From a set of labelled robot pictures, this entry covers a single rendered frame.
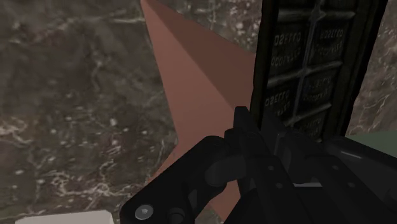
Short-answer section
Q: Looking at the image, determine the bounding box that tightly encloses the white block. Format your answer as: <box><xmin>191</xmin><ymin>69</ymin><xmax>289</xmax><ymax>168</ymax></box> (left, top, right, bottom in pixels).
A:
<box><xmin>15</xmin><ymin>209</ymin><xmax>115</xmax><ymax>224</ymax></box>

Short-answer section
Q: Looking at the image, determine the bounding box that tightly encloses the pale green block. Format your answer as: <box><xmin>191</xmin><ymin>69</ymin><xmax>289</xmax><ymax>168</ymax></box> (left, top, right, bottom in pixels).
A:
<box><xmin>345</xmin><ymin>130</ymin><xmax>397</xmax><ymax>156</ymax></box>

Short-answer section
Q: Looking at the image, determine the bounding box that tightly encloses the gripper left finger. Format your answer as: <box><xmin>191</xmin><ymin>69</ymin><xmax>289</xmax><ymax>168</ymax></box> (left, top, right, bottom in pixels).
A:
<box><xmin>119</xmin><ymin>106</ymin><xmax>271</xmax><ymax>224</ymax></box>

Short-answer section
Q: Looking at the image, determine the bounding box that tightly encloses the black box with pale lettering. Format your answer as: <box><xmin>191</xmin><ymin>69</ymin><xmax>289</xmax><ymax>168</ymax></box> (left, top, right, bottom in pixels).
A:
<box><xmin>249</xmin><ymin>0</ymin><xmax>389</xmax><ymax>143</ymax></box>

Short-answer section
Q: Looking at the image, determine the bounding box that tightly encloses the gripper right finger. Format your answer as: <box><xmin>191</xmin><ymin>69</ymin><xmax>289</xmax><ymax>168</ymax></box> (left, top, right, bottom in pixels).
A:
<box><xmin>261</xmin><ymin>113</ymin><xmax>397</xmax><ymax>224</ymax></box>

